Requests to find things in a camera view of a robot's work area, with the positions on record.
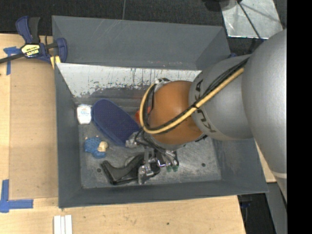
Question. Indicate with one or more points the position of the black angled tool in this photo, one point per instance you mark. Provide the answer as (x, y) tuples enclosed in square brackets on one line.
[(119, 173)]

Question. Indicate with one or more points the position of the grey metal bin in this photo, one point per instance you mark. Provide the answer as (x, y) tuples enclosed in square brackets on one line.
[(136, 40)]

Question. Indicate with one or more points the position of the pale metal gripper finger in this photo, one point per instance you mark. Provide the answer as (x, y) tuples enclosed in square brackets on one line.
[(148, 170), (142, 177)]

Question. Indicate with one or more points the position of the orange-red round object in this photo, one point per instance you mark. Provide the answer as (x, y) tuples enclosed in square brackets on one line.
[(138, 115)]

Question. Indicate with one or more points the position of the blue toy with cream face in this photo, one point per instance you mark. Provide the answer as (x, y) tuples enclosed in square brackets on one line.
[(92, 145)]

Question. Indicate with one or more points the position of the white small packet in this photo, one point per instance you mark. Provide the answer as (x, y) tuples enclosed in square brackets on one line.
[(84, 114)]

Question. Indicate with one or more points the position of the dark blue oval sponge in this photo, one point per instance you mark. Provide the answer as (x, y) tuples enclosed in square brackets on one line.
[(113, 122)]

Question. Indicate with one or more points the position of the pale brown flat board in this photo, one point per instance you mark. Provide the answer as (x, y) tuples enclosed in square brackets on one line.
[(34, 130)]

